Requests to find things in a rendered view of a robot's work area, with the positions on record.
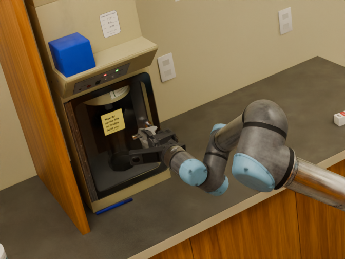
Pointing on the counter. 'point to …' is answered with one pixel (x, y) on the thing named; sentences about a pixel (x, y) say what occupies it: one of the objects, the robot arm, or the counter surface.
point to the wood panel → (37, 110)
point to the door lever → (139, 134)
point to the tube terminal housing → (66, 5)
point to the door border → (81, 151)
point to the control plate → (100, 78)
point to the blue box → (72, 54)
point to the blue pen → (114, 206)
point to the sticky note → (113, 122)
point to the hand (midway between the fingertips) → (139, 134)
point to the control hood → (111, 62)
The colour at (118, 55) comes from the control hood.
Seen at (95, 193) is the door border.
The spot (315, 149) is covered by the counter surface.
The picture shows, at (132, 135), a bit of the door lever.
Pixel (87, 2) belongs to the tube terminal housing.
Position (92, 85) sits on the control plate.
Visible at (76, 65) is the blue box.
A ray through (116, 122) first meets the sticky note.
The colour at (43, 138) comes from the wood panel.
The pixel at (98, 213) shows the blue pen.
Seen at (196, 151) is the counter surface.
